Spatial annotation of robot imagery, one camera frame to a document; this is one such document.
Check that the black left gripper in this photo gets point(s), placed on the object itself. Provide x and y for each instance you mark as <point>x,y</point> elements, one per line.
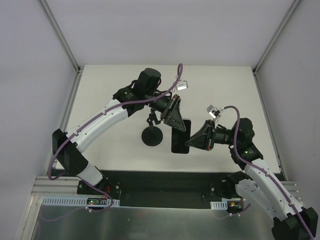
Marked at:
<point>171,108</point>

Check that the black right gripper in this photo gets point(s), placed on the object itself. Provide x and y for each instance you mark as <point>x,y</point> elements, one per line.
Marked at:
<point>211,135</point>

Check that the light blue smartphone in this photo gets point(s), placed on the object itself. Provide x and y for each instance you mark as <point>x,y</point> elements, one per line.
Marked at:
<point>179,138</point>

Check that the black phone stand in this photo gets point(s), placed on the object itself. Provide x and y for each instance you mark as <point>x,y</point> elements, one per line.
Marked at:
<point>152,135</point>

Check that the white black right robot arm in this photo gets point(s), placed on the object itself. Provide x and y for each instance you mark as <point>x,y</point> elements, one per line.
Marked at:
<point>255,182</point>

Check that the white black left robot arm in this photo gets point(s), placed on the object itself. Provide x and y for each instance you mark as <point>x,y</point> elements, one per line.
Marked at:
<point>67,147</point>

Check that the shiny metal front panel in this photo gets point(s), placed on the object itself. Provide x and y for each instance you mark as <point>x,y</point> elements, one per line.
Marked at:
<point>138,223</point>

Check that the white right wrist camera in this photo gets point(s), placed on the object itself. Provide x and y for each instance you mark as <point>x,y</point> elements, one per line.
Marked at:
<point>214,112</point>

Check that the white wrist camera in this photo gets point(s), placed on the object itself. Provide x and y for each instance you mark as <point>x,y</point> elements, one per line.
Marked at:
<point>181,85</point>
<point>214,112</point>

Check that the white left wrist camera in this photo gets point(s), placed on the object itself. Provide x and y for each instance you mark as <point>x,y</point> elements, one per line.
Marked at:
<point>181,85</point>

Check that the white slotted right cable duct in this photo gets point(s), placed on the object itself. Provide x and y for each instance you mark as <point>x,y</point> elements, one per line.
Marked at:
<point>219,205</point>

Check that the white slotted cable duct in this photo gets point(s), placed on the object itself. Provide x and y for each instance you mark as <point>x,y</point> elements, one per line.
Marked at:
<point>219,205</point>
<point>69,201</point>

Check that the aluminium right table rail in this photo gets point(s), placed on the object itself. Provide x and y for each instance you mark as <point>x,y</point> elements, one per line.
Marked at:
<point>271,133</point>

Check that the white slotted left cable duct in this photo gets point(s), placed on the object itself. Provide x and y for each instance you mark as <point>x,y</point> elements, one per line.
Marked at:
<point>69,201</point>

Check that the aluminium left frame post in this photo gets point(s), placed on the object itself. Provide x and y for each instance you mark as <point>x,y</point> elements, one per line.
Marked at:
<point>59,34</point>

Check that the aluminium frame post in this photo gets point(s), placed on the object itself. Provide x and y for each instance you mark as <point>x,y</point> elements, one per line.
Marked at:
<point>59,34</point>
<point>293,7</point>

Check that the aluminium right frame post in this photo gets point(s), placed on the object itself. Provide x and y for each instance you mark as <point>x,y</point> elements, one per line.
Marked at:
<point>293,7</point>

